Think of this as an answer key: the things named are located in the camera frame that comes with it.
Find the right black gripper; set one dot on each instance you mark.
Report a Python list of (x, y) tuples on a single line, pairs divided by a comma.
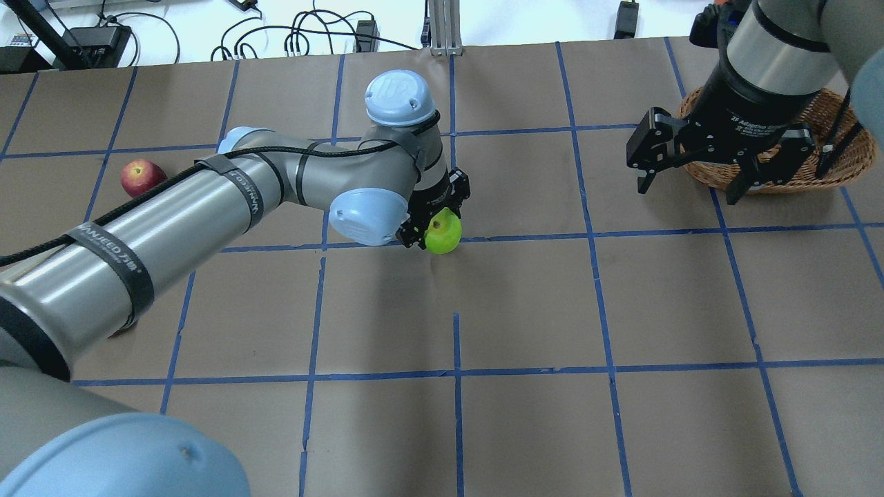
[(737, 119)]

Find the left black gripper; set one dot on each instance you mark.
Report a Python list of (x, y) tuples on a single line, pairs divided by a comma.
[(435, 198)]

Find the green apple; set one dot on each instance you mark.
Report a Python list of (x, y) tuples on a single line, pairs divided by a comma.
[(443, 233)]

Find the red yellow apple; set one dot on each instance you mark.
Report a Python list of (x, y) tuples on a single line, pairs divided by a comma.
[(140, 175)]

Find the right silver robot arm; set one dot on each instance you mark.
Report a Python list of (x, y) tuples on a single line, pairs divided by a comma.
[(775, 57)]

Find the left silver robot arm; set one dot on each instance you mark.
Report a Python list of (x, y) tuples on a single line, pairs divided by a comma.
[(59, 302)]

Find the woven wicker basket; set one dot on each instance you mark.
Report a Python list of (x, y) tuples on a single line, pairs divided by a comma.
[(835, 162)]

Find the black power adapter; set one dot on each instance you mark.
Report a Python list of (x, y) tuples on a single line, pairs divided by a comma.
[(626, 20)]

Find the black monitor stand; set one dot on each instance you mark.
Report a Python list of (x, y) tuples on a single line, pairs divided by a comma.
[(74, 47)]

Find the aluminium frame post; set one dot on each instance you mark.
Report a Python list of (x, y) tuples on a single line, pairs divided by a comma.
[(444, 28)]

